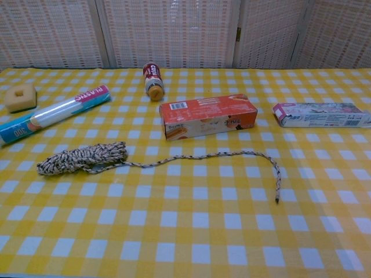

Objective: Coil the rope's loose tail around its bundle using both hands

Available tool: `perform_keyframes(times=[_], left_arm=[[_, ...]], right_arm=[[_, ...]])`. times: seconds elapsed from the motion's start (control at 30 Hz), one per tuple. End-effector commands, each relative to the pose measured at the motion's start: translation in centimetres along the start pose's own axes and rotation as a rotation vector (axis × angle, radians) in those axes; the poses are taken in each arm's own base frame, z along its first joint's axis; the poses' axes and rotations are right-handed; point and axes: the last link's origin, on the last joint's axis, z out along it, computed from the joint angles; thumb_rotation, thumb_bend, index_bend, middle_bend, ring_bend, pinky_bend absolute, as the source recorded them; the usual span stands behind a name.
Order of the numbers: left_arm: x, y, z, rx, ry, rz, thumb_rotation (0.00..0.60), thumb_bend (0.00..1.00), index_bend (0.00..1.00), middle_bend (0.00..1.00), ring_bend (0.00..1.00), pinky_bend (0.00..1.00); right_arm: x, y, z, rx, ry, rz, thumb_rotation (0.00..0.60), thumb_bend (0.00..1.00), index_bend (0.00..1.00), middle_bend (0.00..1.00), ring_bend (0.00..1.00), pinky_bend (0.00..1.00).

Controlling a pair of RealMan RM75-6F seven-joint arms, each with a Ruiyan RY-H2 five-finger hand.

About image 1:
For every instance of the Costa coffee bottle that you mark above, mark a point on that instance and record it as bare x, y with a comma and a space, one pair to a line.
153, 81

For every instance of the floral printed long box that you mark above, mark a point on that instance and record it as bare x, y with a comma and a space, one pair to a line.
319, 114

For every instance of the yellow white checkered tablecloth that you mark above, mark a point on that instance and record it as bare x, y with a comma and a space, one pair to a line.
185, 231

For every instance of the brass screen hinge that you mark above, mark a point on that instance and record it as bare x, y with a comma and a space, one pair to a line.
239, 33

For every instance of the blue pink tube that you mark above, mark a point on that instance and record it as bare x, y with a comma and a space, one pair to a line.
58, 111

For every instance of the yellow square sponge with hole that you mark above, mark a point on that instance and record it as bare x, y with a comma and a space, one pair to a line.
26, 102

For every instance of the orange cardboard box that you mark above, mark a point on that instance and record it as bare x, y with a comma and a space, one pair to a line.
203, 116

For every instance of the woven folding screen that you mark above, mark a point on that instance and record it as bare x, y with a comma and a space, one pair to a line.
174, 29

